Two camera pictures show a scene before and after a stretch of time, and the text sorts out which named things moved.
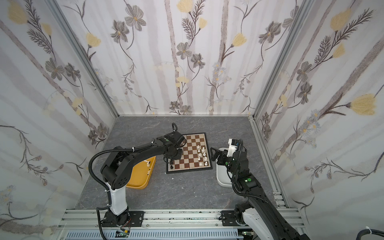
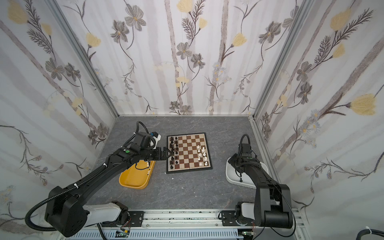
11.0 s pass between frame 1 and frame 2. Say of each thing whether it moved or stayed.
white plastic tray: moved
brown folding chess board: stayed
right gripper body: moved
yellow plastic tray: stayed
